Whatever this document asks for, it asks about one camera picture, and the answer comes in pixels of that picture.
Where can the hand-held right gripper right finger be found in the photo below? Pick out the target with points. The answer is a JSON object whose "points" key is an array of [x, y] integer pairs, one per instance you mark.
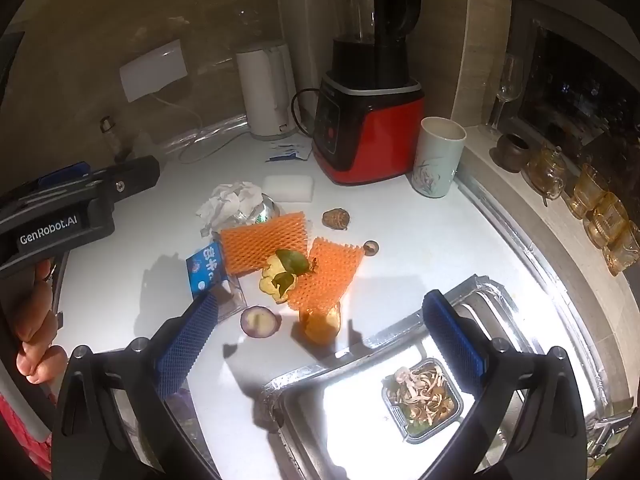
{"points": [[455, 340]]}

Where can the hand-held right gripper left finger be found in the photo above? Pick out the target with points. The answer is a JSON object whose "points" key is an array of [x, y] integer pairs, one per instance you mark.
{"points": [[187, 345]]}

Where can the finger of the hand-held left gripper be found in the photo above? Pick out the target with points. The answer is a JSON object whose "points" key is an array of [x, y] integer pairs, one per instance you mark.
{"points": [[62, 174], [130, 177]]}

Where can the purple fruit half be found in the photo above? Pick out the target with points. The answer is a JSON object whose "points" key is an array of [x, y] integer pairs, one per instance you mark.
{"points": [[259, 321]]}

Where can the blue snack packet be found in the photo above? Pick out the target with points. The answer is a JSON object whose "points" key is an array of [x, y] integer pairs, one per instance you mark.
{"points": [[207, 270]]}

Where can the white tissue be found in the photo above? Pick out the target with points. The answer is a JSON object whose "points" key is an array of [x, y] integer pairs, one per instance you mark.
{"points": [[230, 202]]}

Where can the pale orange peel piece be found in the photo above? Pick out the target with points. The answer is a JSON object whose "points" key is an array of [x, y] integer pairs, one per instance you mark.
{"points": [[270, 280]]}

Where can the orange foam fruit net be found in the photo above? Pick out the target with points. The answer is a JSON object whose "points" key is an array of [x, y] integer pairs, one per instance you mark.
{"points": [[255, 245], [325, 275]]}

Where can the small brown round shell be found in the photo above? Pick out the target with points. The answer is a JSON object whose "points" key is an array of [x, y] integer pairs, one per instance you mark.
{"points": [[370, 247]]}

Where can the green leaf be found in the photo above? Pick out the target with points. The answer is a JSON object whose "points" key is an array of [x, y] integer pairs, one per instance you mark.
{"points": [[292, 262]]}

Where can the dark orange peel piece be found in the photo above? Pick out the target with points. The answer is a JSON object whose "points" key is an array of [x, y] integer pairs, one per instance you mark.
{"points": [[320, 327]]}

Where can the clear shiny wrapper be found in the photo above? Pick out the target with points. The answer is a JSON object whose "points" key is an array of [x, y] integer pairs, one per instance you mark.
{"points": [[265, 212]]}

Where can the blue white sachet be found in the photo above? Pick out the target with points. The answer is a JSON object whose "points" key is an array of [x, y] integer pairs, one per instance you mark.
{"points": [[287, 151]]}

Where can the person's left hand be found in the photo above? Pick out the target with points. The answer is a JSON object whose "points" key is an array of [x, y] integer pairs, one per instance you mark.
{"points": [[37, 320]]}

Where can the glass bottle dark lid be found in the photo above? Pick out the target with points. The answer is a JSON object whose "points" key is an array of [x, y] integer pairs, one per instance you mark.
{"points": [[116, 137]]}

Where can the plastic food container with leftovers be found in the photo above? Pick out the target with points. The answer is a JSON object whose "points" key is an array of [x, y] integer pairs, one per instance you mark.
{"points": [[425, 405]]}

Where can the foil lined steel sink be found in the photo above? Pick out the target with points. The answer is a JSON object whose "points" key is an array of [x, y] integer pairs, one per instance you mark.
{"points": [[525, 320]]}

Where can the white sponge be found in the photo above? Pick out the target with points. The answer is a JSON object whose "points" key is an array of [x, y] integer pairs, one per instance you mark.
{"points": [[289, 189]]}

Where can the white electric kettle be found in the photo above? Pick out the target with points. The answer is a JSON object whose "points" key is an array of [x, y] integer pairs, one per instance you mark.
{"points": [[265, 90]]}

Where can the flower print ceramic cup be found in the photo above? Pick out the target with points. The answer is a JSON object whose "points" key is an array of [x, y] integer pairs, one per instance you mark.
{"points": [[437, 160]]}

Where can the amber glass cup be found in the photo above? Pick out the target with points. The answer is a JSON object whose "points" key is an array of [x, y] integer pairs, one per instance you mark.
{"points": [[607, 220], [625, 252], [590, 192], [547, 170]]}

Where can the dark clay teapot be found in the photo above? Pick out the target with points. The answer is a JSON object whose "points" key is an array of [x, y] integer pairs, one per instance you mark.
{"points": [[512, 152]]}

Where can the red black blender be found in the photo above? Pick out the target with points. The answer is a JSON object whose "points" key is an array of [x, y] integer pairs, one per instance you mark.
{"points": [[370, 125]]}

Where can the wine glass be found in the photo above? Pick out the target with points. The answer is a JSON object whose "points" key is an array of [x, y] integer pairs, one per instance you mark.
{"points": [[507, 80]]}

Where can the white wall socket cover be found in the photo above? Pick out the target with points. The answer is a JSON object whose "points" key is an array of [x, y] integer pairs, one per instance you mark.
{"points": [[152, 70]]}

